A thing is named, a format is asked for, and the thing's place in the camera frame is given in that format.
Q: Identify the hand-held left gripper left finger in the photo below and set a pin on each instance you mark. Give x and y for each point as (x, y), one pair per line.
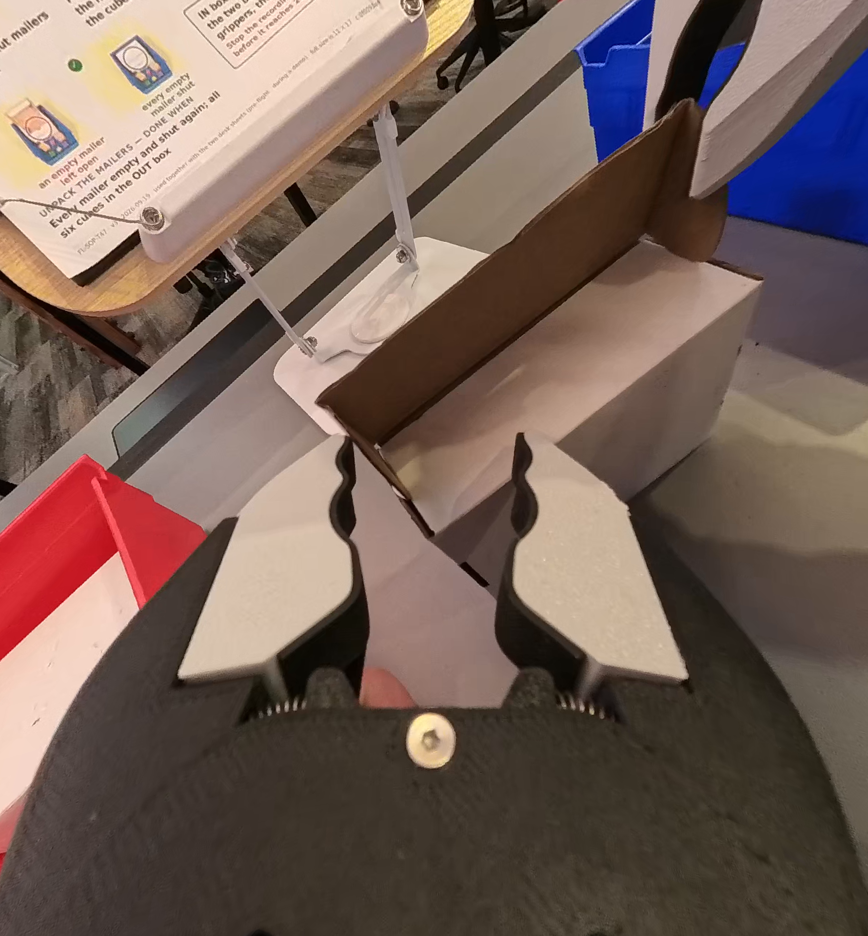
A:
(273, 578)

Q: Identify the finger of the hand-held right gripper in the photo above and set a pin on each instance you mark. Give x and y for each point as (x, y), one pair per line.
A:
(792, 73)
(664, 51)

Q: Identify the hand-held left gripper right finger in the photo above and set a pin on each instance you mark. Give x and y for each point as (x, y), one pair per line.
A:
(587, 570)

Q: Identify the white cardboard mailer box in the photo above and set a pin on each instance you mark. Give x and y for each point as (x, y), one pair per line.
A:
(595, 344)

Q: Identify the person's left hand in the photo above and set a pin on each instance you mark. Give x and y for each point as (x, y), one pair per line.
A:
(386, 691)

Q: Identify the blue plastic bin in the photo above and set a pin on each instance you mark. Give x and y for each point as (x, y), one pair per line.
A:
(814, 153)

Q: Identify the black office chair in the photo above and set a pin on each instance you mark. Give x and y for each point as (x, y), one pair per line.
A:
(481, 25)

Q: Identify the red plastic bin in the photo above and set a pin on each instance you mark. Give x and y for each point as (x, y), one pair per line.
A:
(32, 541)

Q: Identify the wooden table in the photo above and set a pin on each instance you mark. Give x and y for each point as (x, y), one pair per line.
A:
(119, 292)

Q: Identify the white instruction sign stand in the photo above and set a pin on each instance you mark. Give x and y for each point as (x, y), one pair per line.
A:
(273, 95)

